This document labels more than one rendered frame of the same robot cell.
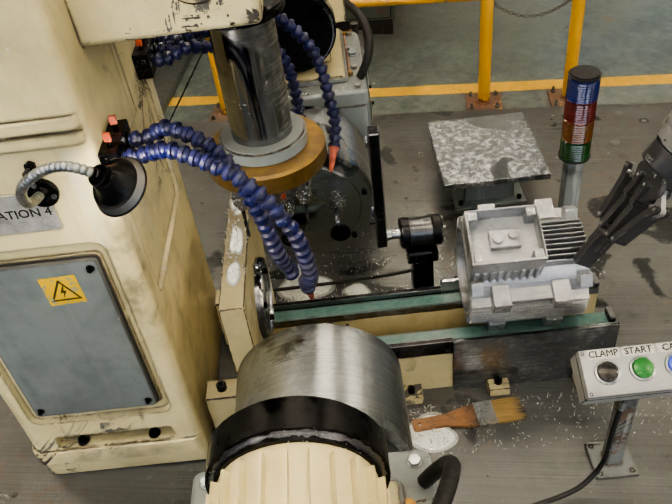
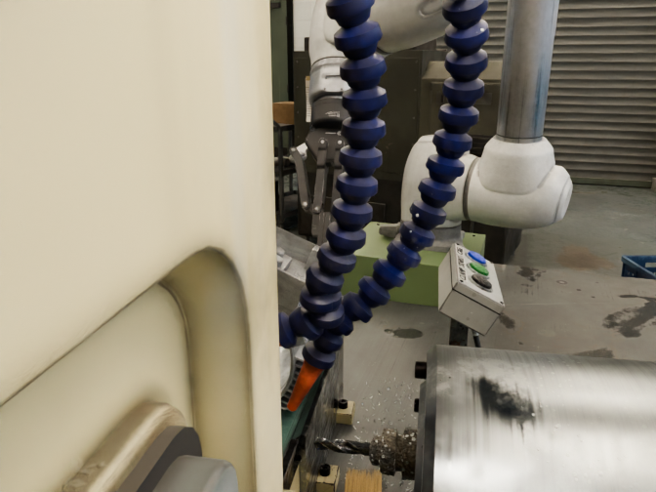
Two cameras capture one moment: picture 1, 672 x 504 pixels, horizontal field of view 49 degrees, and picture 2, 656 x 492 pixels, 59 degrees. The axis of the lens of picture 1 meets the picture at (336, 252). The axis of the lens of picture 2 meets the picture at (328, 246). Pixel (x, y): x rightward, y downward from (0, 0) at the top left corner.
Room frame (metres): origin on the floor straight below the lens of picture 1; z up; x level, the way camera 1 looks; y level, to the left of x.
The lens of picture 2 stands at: (0.74, 0.39, 1.35)
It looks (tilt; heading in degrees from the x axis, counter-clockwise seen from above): 18 degrees down; 278
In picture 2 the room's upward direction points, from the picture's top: straight up
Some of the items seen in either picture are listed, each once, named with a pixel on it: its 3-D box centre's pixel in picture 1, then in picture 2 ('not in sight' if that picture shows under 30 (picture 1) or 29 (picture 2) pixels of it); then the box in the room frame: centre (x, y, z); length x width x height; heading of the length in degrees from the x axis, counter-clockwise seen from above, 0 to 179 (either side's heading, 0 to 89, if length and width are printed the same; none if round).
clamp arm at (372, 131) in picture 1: (378, 189); not in sight; (1.06, -0.09, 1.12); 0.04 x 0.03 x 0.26; 88
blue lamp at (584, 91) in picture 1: (583, 86); not in sight; (1.21, -0.51, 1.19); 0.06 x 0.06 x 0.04
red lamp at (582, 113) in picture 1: (580, 107); not in sight; (1.21, -0.51, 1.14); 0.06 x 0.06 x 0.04
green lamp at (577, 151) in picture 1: (575, 146); not in sight; (1.21, -0.51, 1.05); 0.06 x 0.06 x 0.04
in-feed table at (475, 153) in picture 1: (484, 166); not in sight; (1.45, -0.39, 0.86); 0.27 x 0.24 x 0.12; 178
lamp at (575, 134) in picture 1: (577, 126); not in sight; (1.21, -0.51, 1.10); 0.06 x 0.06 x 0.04
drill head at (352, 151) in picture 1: (310, 172); not in sight; (1.27, 0.03, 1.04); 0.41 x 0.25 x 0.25; 178
